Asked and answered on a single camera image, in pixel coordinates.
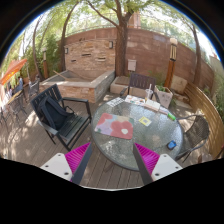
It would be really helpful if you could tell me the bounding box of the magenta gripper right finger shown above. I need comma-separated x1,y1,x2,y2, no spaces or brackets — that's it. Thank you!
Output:
133,143,182,185

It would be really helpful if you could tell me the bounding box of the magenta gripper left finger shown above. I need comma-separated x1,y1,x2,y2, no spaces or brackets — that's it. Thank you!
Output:
41,143,92,185

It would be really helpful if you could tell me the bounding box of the floral pink mouse pad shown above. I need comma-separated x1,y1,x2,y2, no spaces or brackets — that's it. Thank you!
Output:
94,113,134,140

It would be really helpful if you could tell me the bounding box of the yellow sticky note pad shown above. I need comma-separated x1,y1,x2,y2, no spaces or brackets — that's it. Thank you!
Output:
139,117,151,126

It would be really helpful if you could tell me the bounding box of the black wooden patio chair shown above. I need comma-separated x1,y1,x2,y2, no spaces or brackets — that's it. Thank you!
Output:
31,84,92,151

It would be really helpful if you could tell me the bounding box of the green marker pen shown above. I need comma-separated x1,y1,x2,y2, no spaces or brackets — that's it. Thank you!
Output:
167,113,176,121

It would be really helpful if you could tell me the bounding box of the metal mesh right chair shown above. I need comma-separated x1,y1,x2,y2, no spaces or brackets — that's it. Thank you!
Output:
175,114,210,160

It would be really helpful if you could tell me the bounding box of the round glass patio table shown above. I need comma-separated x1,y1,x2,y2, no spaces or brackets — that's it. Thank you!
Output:
92,100,183,171

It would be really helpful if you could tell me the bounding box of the black backpack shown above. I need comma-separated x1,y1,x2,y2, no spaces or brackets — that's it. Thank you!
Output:
38,96,73,130

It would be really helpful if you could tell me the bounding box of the open book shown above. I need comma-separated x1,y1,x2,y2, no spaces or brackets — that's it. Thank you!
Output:
125,95,160,111

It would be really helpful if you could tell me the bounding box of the white tote bag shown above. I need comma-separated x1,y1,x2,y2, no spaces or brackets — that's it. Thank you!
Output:
155,85,173,108

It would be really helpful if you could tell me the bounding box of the patterned card on table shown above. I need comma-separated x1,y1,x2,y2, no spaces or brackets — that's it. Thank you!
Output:
106,97,124,107

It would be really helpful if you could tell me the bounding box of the curved wooden bench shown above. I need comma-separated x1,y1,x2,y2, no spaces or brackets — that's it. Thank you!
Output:
184,83,224,158

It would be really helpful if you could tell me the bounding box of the clear plastic cup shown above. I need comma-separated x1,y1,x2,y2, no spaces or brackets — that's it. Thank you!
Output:
145,89,153,101

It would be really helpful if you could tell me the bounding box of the stone raised planter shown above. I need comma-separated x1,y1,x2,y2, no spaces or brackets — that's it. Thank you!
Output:
39,70,115,103

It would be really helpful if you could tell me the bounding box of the dark wooden far chair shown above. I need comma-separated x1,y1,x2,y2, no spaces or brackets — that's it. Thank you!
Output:
120,73,156,98

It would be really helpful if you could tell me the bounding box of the black metal left chair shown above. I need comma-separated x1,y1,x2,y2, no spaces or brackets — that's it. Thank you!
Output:
28,79,40,98

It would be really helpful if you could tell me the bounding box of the large tree trunk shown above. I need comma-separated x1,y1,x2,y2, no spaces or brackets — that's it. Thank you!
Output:
83,0,148,78

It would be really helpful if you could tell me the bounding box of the orange patio umbrella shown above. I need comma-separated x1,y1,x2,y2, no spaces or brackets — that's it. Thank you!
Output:
0,59,27,85

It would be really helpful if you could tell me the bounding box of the wooden lamp post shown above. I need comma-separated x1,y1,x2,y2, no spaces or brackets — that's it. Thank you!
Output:
164,37,178,88

